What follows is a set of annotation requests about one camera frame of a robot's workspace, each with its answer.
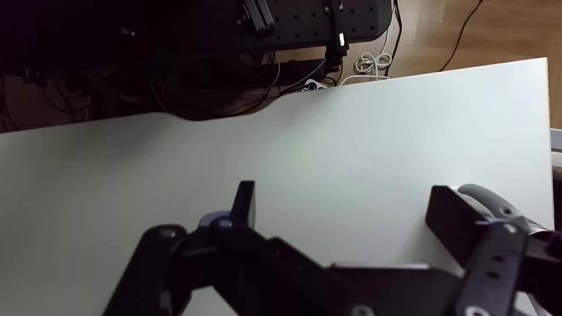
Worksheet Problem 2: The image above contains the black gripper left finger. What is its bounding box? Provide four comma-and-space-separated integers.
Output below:
104, 178, 330, 316

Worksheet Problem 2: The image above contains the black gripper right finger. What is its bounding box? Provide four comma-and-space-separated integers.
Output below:
425, 182, 562, 316

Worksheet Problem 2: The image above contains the black perforated breadboard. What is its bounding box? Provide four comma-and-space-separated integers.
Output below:
236, 0, 394, 50

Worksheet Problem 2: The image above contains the white coiled cable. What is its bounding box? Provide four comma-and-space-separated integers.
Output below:
353, 50, 394, 76

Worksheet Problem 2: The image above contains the thin black cable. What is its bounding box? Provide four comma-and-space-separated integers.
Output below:
438, 0, 489, 73

